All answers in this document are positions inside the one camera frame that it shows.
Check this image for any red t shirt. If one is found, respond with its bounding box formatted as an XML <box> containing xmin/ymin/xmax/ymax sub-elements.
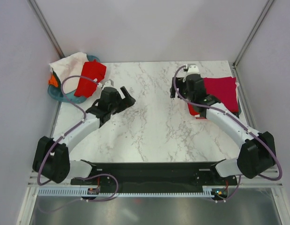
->
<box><xmin>74</xmin><ymin>60</ymin><xmax>106</xmax><ymax>98</ymax></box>
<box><xmin>187</xmin><ymin>104</ymin><xmax>206</xmax><ymax>119</ymax></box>

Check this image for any magenta polo shirt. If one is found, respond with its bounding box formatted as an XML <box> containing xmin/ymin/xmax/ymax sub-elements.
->
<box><xmin>203</xmin><ymin>77</ymin><xmax>239</xmax><ymax>113</ymax></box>

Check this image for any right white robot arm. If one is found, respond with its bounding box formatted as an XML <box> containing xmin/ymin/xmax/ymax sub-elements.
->
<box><xmin>171</xmin><ymin>74</ymin><xmax>277</xmax><ymax>185</ymax></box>

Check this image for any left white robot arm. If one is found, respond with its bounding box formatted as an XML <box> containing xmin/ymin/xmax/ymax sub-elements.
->
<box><xmin>32</xmin><ymin>87</ymin><xmax>135</xmax><ymax>184</ymax></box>

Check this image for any red t shirt in basket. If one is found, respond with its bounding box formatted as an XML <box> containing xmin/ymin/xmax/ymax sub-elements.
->
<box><xmin>74</xmin><ymin>60</ymin><xmax>106</xmax><ymax>98</ymax></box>

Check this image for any white t shirt in basket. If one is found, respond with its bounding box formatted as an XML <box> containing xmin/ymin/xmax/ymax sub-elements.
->
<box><xmin>49</xmin><ymin>52</ymin><xmax>88</xmax><ymax>84</ymax></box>

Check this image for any teal laundry basket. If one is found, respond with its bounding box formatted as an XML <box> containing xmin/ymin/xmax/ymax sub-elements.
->
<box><xmin>47</xmin><ymin>54</ymin><xmax>100</xmax><ymax>104</ymax></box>

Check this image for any orange garment in basket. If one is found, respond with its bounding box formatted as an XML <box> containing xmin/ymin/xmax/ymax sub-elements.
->
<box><xmin>48</xmin><ymin>74</ymin><xmax>60</xmax><ymax>88</ymax></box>

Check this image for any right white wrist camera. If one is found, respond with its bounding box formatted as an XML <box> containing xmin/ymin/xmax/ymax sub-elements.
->
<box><xmin>183</xmin><ymin>64</ymin><xmax>201</xmax><ymax>75</ymax></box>

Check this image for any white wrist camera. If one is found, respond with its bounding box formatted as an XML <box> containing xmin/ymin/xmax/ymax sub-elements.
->
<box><xmin>183</xmin><ymin>64</ymin><xmax>201</xmax><ymax>75</ymax></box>
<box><xmin>97</xmin><ymin>79</ymin><xmax>114</xmax><ymax>89</ymax></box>

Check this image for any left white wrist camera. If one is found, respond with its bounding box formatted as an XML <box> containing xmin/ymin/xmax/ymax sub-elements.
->
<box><xmin>97</xmin><ymin>79</ymin><xmax>114</xmax><ymax>89</ymax></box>

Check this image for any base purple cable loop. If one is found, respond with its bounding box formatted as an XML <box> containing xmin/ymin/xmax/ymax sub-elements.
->
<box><xmin>38</xmin><ymin>172</ymin><xmax>119</xmax><ymax>213</ymax></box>

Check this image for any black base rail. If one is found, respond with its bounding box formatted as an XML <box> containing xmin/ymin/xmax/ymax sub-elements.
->
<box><xmin>71</xmin><ymin>162</ymin><xmax>237</xmax><ymax>192</ymax></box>

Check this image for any white slotted cable duct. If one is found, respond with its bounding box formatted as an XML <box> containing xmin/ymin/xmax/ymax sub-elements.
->
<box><xmin>37</xmin><ymin>186</ymin><xmax>228</xmax><ymax>198</ymax></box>

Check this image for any right aluminium corner post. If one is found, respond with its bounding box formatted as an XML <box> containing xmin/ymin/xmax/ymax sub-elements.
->
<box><xmin>231</xmin><ymin>0</ymin><xmax>276</xmax><ymax>69</ymax></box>

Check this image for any aluminium corner post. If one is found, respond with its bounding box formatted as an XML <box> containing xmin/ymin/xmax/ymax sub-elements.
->
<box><xmin>231</xmin><ymin>0</ymin><xmax>276</xmax><ymax>69</ymax></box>
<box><xmin>27</xmin><ymin>0</ymin><xmax>65</xmax><ymax>59</ymax></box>

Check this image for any left aluminium corner post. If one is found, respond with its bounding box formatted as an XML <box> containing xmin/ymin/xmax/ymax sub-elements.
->
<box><xmin>27</xmin><ymin>0</ymin><xmax>65</xmax><ymax>59</ymax></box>

